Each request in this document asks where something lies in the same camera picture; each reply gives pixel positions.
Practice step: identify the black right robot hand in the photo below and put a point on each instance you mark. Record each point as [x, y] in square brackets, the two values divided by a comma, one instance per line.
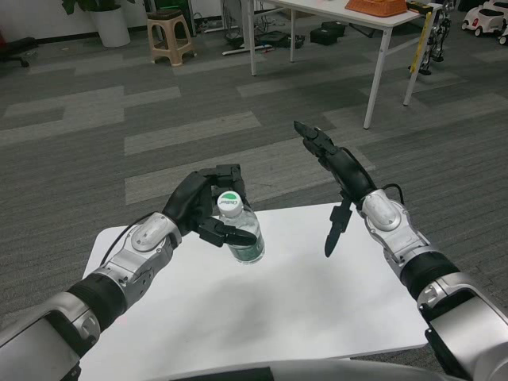
[351, 172]

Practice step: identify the yellow measuring tape strip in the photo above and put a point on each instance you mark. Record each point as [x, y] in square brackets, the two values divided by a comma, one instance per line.
[420, 43]

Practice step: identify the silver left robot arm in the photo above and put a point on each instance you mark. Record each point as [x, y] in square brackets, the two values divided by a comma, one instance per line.
[147, 234]

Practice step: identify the black office chair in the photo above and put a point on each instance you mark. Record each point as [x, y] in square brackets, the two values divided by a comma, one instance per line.
[16, 47]

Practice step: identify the white standing desk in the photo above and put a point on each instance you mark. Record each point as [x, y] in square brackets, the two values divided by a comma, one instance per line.
[244, 24]

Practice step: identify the beige plastic stool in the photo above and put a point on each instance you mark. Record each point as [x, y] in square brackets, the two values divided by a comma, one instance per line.
[170, 39]

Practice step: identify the orange wicker basket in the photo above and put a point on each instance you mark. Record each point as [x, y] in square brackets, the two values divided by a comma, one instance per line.
[377, 8]

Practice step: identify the white toy car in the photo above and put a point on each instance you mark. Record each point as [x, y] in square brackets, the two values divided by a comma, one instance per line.
[486, 18]

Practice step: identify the silver robot chest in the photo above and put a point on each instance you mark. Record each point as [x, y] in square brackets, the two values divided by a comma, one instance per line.
[317, 371]

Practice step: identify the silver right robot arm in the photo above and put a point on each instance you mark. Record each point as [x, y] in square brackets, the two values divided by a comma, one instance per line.
[383, 214]

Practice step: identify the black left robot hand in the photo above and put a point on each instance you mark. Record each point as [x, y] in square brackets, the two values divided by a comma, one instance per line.
[188, 198]

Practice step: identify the yellow black tape measure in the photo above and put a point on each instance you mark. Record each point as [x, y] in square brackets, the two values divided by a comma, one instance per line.
[418, 5]

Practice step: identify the flat black bag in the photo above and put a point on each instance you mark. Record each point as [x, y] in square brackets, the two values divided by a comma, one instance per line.
[278, 39]

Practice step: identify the white table with white legs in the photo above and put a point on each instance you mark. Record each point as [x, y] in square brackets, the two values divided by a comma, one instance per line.
[337, 14]

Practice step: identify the silver humanoid robot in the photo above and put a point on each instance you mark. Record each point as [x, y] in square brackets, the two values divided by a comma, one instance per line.
[434, 35]

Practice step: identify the clear water bottle green label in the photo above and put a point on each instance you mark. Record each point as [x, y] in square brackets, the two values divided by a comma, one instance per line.
[250, 256]

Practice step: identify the black box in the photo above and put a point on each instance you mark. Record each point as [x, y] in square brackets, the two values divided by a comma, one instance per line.
[327, 33]

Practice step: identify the green plant in white pot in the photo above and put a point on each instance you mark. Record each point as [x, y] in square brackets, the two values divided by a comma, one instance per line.
[113, 28]

